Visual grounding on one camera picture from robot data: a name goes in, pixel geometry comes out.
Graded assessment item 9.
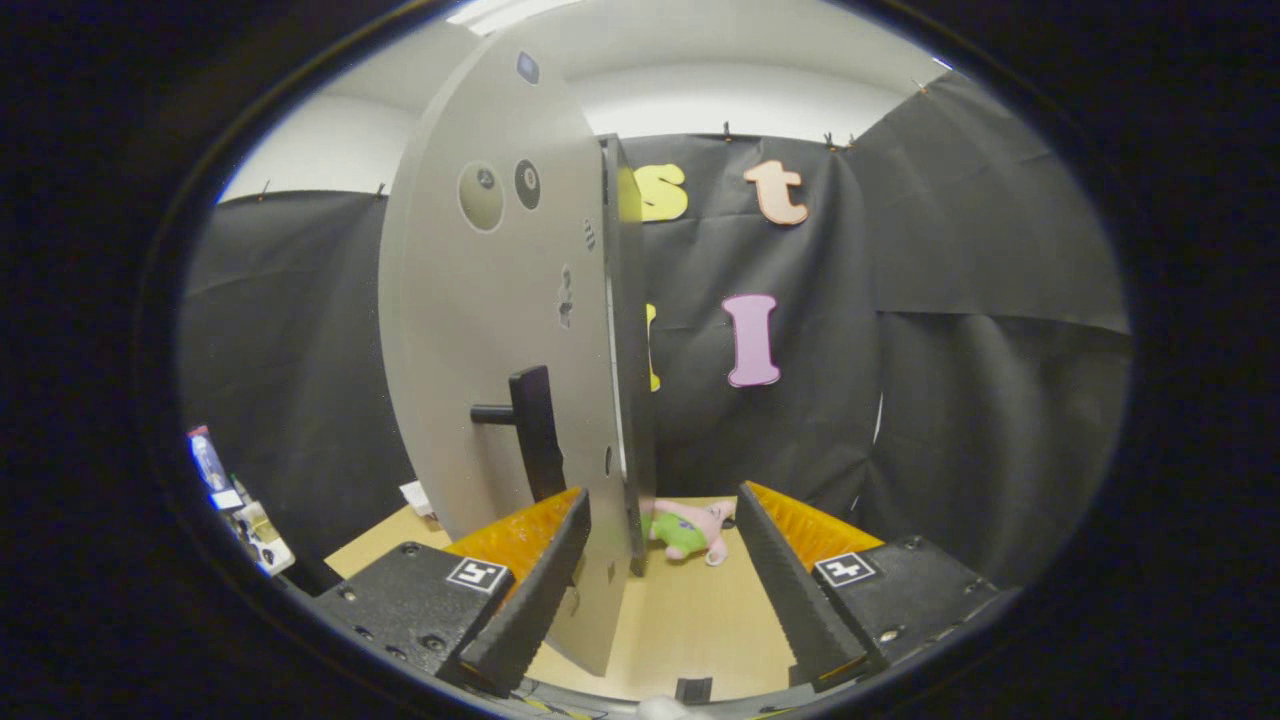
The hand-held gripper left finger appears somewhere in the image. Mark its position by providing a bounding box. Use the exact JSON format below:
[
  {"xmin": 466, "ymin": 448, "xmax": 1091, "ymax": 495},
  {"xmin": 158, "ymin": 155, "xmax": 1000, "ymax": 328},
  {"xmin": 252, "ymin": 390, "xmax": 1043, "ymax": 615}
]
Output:
[{"xmin": 305, "ymin": 487, "xmax": 593, "ymax": 699}]

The blue white packet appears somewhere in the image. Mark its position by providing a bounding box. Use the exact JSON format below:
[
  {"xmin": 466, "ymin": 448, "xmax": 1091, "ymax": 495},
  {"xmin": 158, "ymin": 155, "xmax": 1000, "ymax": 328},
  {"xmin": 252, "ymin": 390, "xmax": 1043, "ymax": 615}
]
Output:
[{"xmin": 188, "ymin": 425, "xmax": 244, "ymax": 509}]

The black backdrop cloth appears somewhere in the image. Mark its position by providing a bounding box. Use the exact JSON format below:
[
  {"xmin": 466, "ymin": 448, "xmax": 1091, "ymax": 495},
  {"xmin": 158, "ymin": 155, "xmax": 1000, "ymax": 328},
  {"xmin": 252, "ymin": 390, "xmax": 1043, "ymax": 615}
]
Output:
[{"xmin": 180, "ymin": 70, "xmax": 1133, "ymax": 591}]

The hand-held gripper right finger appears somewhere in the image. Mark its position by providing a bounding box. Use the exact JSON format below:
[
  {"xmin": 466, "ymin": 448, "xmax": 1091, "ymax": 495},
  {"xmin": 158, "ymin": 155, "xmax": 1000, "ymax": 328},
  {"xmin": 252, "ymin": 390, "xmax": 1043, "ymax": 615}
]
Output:
[{"xmin": 735, "ymin": 480, "xmax": 1003, "ymax": 693}]

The small white box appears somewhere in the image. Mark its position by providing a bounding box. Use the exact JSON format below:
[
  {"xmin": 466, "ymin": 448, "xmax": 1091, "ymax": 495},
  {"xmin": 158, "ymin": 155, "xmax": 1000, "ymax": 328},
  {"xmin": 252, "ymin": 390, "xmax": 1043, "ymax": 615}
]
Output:
[{"xmin": 236, "ymin": 500, "xmax": 297, "ymax": 577}]

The black door handle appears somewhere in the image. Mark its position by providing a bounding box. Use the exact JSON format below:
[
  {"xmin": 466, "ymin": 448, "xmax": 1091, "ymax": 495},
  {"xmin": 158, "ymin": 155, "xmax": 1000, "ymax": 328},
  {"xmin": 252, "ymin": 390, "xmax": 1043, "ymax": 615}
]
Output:
[{"xmin": 470, "ymin": 365, "xmax": 567, "ymax": 503}]

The pink green plush toy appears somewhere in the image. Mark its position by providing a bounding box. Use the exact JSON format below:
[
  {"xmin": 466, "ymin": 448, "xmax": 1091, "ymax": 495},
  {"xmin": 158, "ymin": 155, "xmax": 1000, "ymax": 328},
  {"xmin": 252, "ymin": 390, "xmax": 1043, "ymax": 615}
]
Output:
[{"xmin": 648, "ymin": 499, "xmax": 738, "ymax": 567}]

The grey shoe cabinet door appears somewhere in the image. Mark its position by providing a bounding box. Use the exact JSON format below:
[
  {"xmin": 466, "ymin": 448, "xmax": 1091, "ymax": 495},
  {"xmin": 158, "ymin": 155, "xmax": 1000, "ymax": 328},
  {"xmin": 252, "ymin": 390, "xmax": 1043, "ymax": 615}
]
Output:
[{"xmin": 378, "ymin": 30, "xmax": 633, "ymax": 677}]

